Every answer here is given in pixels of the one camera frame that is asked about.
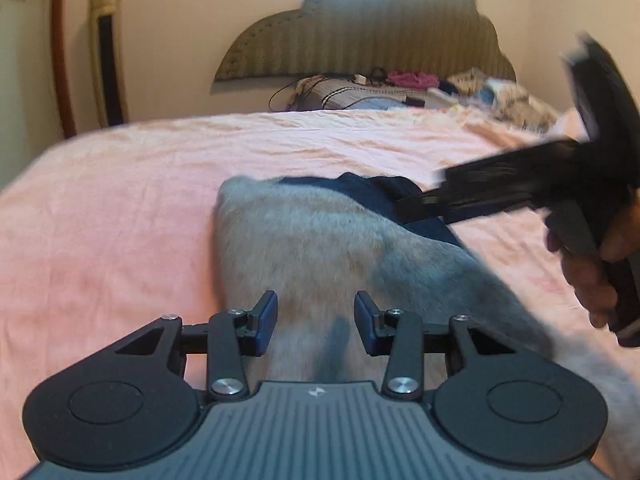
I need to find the brown wooden door frame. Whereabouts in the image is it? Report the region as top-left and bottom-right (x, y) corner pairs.
(50, 0), (77, 139)

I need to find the white wardrobe door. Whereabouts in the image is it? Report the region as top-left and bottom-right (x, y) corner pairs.
(0, 0), (63, 186)

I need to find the grey sweater with navy sleeves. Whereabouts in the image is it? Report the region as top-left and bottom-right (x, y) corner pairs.
(212, 171), (640, 480)

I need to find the gold tower fan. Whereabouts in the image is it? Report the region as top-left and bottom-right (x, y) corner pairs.
(88, 0), (129, 128)

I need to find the black cable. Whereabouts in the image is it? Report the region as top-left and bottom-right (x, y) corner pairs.
(266, 67), (392, 112)

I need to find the person's right hand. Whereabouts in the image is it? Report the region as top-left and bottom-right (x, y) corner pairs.
(546, 196), (639, 330)

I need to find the magenta garment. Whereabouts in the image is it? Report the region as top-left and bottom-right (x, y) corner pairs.
(386, 70), (439, 90)

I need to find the pink bed sheet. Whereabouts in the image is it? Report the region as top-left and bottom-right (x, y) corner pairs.
(0, 106), (640, 480)

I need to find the pile of patterned clothes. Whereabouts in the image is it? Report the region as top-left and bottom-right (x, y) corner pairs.
(427, 67), (560, 133)

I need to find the olive upholstered headboard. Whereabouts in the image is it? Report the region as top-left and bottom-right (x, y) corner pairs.
(215, 0), (515, 82)

